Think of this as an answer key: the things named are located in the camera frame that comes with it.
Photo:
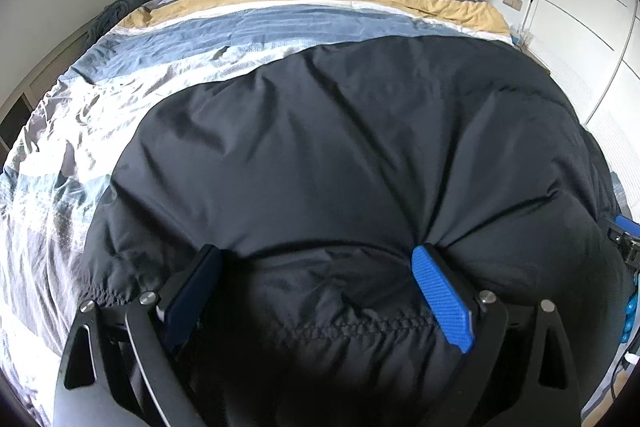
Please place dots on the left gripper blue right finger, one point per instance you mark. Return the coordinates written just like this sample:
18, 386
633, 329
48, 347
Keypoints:
516, 368

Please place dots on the dark teal blanket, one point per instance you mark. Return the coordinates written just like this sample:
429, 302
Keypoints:
108, 18

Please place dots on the black puffer jacket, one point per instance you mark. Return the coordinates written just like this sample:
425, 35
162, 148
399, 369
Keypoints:
321, 173

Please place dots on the low wooden shelf unit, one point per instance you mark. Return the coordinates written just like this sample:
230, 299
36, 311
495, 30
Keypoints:
16, 108

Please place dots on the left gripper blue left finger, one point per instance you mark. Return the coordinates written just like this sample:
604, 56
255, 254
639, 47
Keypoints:
116, 366

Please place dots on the striped duvet cover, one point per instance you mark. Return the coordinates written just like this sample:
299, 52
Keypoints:
63, 159

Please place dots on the white wardrobe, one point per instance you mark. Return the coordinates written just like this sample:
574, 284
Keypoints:
589, 47

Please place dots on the right wall socket plate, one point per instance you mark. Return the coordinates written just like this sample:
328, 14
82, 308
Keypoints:
514, 4

